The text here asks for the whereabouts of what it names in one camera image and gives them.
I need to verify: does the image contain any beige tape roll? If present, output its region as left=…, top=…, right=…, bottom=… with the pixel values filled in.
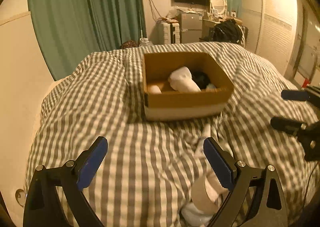
left=191, top=171, right=229, bottom=215

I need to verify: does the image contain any black round object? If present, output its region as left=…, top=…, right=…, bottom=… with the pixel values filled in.
left=191, top=71, right=210, bottom=90

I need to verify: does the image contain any white towel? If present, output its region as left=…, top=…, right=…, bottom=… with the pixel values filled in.
left=168, top=66, right=201, bottom=92

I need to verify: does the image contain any blue tissue pack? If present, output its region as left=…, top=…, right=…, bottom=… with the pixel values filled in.
left=206, top=83, right=216, bottom=90

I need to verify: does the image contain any white hair dryer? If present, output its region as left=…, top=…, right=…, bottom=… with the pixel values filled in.
left=147, top=85, right=162, bottom=94

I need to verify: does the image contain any red object on floor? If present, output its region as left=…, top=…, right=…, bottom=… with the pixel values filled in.
left=302, top=78, right=310, bottom=88

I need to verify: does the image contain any white object at bottom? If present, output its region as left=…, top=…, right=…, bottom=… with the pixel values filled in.
left=181, top=202, right=217, bottom=226

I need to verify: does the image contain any white louvered wardrobe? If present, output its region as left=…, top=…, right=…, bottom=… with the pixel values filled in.
left=241, top=0, right=298, bottom=75

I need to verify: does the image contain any black jacket on chair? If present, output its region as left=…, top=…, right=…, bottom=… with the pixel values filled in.
left=203, top=19, right=243, bottom=45

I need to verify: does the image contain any grey white checkered duvet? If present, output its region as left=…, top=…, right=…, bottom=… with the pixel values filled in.
left=24, top=42, right=319, bottom=226

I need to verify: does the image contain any brown cardboard box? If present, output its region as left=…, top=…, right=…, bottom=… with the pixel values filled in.
left=143, top=52, right=234, bottom=121

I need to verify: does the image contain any white oval mirror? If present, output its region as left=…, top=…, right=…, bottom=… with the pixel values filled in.
left=210, top=0, right=227, bottom=15

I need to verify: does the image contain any silver mini fridge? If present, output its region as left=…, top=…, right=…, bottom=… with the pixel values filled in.
left=177, top=13, right=202, bottom=44

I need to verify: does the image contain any white suitcase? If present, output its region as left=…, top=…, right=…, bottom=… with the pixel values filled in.
left=157, top=22, right=180, bottom=45

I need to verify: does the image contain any clear water jug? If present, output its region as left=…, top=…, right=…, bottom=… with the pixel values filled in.
left=139, top=30, right=153, bottom=47

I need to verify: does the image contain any brown patterned bag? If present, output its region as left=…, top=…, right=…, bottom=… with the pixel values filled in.
left=120, top=40, right=138, bottom=49

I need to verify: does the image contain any large green curtain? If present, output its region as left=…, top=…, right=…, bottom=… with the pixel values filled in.
left=28, top=0, right=146, bottom=80

